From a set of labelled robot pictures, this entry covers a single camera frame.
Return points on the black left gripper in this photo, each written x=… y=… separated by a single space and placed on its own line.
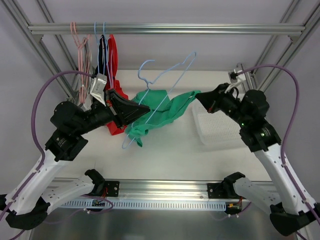
x=113 y=106

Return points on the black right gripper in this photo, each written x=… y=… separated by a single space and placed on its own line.
x=216 y=99

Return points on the blue wire hanger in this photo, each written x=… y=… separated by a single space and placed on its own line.
x=154 y=84

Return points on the green tank top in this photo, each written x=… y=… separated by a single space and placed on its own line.
x=163 y=111

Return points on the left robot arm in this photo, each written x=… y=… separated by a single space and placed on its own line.
x=29 y=204

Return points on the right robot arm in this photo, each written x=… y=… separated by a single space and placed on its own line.
x=293 y=208

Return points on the black tank top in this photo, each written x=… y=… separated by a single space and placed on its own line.
x=103 y=56

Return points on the blue hanger with black top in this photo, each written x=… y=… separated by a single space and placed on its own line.
x=97 y=38

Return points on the blue hanger with red top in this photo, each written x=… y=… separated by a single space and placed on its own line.
x=112 y=61

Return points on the white plastic basket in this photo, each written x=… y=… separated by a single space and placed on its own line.
x=216 y=130

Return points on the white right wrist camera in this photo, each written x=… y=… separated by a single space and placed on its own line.
x=236 y=79

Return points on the pink wire hanger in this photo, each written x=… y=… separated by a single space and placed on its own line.
x=83 y=59

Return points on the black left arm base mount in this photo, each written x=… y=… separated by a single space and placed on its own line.
x=111 y=189

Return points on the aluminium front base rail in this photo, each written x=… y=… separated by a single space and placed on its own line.
x=162 y=190

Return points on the aluminium frame top rail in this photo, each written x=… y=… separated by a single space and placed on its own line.
x=277 y=29

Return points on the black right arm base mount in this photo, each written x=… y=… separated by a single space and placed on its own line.
x=216 y=191

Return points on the white slotted cable duct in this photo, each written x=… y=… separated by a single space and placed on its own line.
x=135 y=204

